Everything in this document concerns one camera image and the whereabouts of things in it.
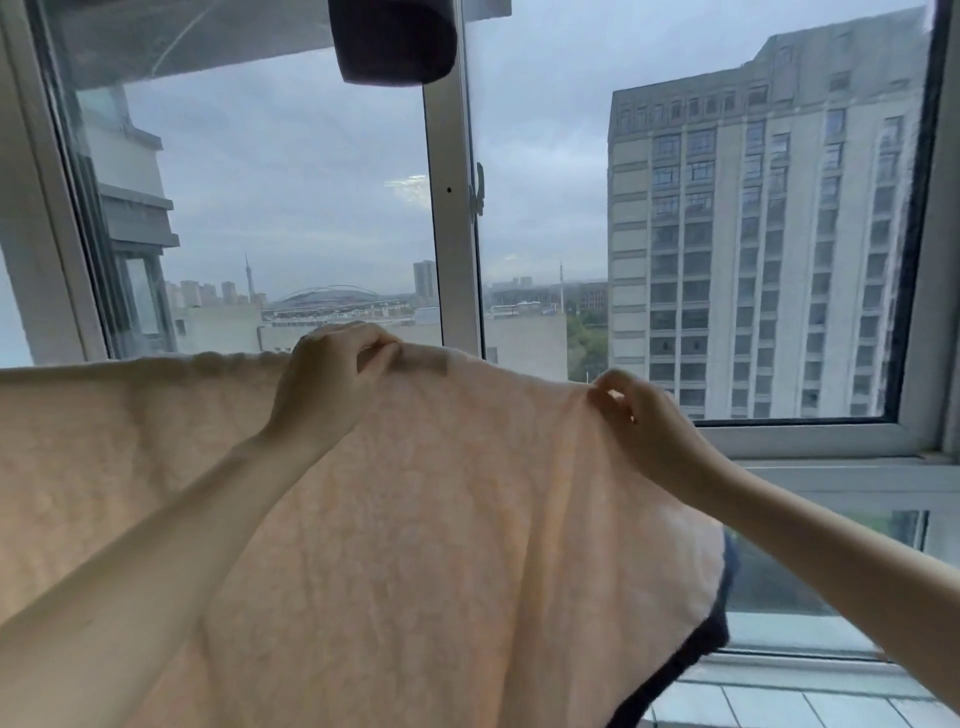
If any dark hanging cloth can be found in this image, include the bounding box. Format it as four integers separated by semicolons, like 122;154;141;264
327;0;459;85

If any person's right hand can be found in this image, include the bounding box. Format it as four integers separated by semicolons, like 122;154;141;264
587;369;732;505

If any person's left hand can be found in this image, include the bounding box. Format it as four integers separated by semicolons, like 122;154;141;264
263;322;405;450

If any person's right forearm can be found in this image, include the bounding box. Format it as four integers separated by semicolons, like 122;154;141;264
693;461;960;710

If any tall grey building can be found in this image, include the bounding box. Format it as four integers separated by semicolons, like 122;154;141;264
606;6;931;421

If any grey building with balconies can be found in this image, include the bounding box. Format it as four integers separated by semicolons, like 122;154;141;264
75;84;181;357

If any person's left forearm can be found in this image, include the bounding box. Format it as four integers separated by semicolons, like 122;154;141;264
0;420;354;728

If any domed stadium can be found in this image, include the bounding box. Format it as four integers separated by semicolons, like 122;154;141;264
262;283;414;325

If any beige towel with dark trim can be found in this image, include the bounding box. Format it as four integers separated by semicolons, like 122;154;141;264
0;341;741;728

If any white window frame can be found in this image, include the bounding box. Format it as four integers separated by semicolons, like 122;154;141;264
0;0;960;661

